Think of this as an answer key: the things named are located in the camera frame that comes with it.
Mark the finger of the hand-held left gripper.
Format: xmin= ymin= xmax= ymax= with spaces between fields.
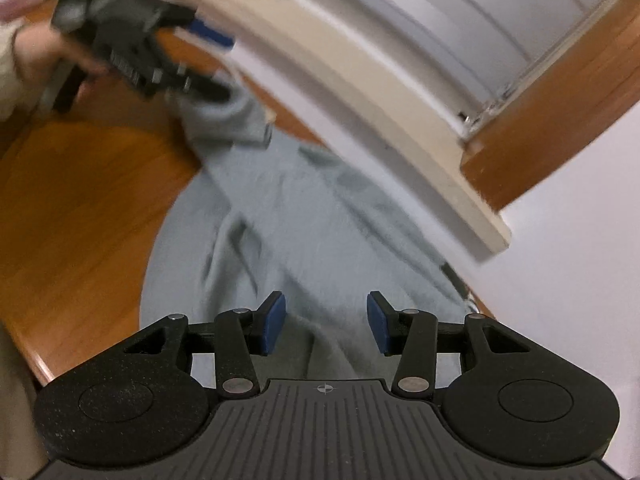
xmin=160 ymin=2 xmax=237 ymax=53
xmin=159 ymin=57 xmax=233 ymax=105

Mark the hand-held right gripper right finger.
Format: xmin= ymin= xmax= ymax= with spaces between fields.
xmin=366 ymin=291 xmax=531 ymax=402

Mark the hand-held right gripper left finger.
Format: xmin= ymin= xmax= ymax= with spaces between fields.
xmin=122 ymin=291 xmax=287 ymax=401

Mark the light grey fleece garment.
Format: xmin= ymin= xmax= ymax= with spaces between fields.
xmin=140 ymin=80 xmax=481 ymax=381

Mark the person's left forearm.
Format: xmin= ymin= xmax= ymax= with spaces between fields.
xmin=0 ymin=22 xmax=26 ymax=122

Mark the person's left hand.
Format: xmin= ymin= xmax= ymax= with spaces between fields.
xmin=14 ymin=25 xmax=108 ymax=83

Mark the cream window sill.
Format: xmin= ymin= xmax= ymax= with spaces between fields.
xmin=150 ymin=0 xmax=513 ymax=266

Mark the white window blind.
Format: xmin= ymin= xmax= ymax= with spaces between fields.
xmin=280 ymin=0 xmax=626 ymax=126

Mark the clear blind bead chain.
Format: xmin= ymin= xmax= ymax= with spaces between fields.
xmin=456 ymin=82 xmax=517 ymax=133

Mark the wooden window frame post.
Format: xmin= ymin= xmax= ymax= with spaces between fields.
xmin=460 ymin=0 xmax=640 ymax=211

